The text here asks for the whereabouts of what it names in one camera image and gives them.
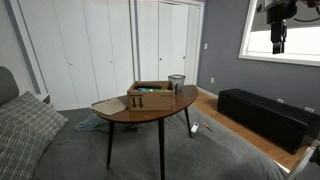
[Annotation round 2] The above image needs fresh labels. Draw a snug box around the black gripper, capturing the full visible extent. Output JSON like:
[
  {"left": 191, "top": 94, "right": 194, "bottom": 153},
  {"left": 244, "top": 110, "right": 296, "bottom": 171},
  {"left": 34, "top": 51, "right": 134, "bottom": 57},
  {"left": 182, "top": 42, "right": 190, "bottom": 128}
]
[{"left": 264, "top": 0, "right": 298, "bottom": 55}]

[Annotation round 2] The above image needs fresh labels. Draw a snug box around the brown cardboard box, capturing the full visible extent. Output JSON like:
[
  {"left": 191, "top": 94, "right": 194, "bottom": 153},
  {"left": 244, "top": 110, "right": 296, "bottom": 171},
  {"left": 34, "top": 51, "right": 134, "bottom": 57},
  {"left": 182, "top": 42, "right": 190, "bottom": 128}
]
[{"left": 126, "top": 80, "right": 176, "bottom": 112}]

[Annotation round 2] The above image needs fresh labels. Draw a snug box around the green item in box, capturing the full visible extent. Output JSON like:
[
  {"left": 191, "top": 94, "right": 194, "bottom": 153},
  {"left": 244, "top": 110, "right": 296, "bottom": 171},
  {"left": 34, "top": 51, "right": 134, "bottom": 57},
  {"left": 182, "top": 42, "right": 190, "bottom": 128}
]
[{"left": 135, "top": 87, "right": 158, "bottom": 93}]

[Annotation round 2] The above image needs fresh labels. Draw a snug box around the black storage bench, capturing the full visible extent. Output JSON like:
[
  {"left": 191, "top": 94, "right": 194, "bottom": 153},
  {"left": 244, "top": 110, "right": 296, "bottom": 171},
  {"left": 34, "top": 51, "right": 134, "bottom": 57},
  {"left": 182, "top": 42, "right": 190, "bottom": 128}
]
[{"left": 216, "top": 88, "right": 320, "bottom": 155}]

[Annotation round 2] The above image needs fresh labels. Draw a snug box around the white bifold closet door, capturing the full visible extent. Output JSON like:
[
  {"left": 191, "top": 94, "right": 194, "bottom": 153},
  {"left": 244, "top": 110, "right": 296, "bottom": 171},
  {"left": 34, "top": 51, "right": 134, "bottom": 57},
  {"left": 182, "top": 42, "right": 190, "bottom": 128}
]
[
  {"left": 18, "top": 0, "right": 100, "bottom": 111},
  {"left": 81, "top": 0, "right": 135, "bottom": 101},
  {"left": 137, "top": 0, "right": 174, "bottom": 82},
  {"left": 171, "top": 3, "right": 202, "bottom": 86}
]

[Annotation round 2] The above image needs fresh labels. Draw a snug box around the clear glass cup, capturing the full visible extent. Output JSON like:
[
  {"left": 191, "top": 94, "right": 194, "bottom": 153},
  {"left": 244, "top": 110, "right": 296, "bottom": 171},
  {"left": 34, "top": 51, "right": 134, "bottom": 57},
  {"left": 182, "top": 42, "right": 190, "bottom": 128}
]
[{"left": 167, "top": 73, "right": 187, "bottom": 94}]

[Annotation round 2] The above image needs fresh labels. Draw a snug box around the orange and white marker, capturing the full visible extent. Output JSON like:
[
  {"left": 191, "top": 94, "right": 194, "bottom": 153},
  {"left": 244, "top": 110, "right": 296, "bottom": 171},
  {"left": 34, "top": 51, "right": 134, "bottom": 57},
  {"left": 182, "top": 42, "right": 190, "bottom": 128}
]
[{"left": 202, "top": 123, "right": 215, "bottom": 132}]

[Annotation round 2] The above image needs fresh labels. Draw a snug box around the white remote control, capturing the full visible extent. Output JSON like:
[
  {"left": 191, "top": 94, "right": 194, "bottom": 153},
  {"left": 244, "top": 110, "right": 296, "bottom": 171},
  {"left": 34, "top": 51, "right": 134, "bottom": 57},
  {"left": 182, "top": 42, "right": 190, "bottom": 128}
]
[{"left": 190, "top": 122, "right": 200, "bottom": 134}]

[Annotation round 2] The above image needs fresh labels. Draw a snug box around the grey metal stand bar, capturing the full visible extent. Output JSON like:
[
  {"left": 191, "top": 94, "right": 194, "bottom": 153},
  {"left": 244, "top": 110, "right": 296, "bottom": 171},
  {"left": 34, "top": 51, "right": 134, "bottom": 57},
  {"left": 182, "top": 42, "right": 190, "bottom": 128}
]
[{"left": 286, "top": 139, "right": 320, "bottom": 180}]

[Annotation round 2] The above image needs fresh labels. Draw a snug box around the grey bed blanket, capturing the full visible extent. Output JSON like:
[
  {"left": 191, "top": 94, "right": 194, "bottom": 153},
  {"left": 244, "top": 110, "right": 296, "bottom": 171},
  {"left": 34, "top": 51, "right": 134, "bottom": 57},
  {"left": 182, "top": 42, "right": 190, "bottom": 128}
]
[{"left": 31, "top": 104, "right": 288, "bottom": 180}]

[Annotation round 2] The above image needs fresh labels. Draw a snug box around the oval wooden table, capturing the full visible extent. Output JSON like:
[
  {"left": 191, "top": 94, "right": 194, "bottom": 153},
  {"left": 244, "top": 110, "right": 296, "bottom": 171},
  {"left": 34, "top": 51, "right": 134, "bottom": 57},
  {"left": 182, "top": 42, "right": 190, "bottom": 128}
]
[{"left": 91, "top": 84, "right": 199, "bottom": 180}]

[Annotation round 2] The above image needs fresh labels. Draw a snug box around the tan paper sheet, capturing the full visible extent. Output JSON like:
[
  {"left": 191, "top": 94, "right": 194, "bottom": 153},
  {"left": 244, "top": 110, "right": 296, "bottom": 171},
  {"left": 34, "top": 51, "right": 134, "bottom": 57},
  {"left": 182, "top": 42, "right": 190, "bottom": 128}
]
[{"left": 90, "top": 97, "right": 128, "bottom": 117}]

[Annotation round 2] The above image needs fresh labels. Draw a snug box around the teal crumpled cloth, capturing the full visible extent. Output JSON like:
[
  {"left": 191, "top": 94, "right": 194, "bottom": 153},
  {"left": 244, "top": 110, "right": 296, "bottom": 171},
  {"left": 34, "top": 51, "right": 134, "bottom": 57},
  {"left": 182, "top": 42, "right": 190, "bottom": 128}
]
[{"left": 75, "top": 114, "right": 141, "bottom": 134}]

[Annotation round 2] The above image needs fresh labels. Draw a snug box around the grey plaid pillow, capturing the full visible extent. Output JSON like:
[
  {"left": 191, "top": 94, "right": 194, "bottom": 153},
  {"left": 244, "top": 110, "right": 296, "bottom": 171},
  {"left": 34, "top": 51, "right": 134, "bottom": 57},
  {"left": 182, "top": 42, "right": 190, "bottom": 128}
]
[{"left": 0, "top": 90, "right": 69, "bottom": 151}]

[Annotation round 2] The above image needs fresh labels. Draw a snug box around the grey headboard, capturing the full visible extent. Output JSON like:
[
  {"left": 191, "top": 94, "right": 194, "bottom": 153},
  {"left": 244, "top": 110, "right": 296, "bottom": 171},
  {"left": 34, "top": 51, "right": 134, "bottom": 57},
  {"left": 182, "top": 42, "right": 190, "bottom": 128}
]
[{"left": 0, "top": 65, "right": 20, "bottom": 108}]

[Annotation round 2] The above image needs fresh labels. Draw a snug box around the grey dashed-pattern pillow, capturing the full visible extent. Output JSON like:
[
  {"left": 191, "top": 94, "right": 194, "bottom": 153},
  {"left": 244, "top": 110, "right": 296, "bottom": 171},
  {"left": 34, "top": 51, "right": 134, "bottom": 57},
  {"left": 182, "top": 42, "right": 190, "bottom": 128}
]
[{"left": 0, "top": 119, "right": 51, "bottom": 180}]

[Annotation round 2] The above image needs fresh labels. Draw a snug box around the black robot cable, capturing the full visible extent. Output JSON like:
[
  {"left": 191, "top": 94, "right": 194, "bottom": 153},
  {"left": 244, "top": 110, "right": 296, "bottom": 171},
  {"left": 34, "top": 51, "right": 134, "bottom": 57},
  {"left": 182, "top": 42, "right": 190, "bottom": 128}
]
[{"left": 293, "top": 11, "right": 320, "bottom": 24}]

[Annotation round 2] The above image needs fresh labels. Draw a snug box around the white window frame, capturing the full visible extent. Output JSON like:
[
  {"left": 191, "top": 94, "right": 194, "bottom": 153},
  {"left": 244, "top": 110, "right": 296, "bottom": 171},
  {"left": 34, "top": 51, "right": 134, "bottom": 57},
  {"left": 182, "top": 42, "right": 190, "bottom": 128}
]
[{"left": 238, "top": 0, "right": 320, "bottom": 67}]

